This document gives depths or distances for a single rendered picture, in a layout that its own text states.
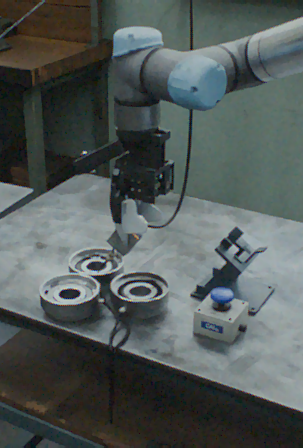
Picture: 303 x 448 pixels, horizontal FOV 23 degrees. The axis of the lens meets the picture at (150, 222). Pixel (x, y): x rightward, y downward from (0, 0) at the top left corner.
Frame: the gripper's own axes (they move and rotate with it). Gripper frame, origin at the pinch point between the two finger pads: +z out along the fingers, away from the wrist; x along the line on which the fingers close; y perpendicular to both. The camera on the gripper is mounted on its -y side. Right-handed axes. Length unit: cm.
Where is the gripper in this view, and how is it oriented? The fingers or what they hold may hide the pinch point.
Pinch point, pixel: (127, 234)
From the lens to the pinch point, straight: 127.9
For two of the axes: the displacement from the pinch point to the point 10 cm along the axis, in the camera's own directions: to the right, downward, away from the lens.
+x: 4.8, -3.8, 7.9
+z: 0.0, 9.0, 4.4
